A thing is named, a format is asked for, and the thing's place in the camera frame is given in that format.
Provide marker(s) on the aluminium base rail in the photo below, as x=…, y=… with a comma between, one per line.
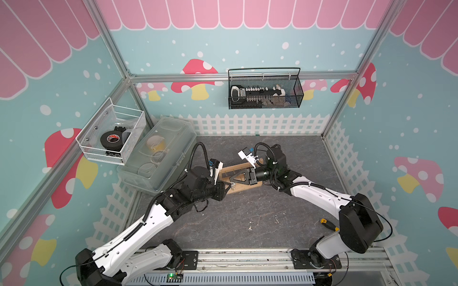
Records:
x=257, y=267

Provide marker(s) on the black tape roll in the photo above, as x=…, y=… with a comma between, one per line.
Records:
x=112, y=140

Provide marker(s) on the yellow black connector plug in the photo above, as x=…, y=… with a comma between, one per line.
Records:
x=329, y=225

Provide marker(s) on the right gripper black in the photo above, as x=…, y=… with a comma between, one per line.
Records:
x=250, y=177

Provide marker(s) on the clear acrylic wall bin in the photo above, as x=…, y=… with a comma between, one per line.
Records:
x=131, y=122

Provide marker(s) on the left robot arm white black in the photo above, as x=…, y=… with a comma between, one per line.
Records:
x=117, y=262

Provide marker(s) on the black wire mesh basket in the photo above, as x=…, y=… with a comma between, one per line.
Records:
x=286, y=78

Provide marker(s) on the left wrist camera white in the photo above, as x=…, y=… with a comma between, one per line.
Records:
x=215, y=168

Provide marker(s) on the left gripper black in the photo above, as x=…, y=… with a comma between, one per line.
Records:
x=220, y=192

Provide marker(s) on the translucent green storage box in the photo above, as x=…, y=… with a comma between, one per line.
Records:
x=160, y=157

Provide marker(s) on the wooden jewelry display stand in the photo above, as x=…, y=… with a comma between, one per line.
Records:
x=225, y=173

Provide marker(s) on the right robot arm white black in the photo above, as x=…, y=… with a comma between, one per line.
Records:
x=360, y=225

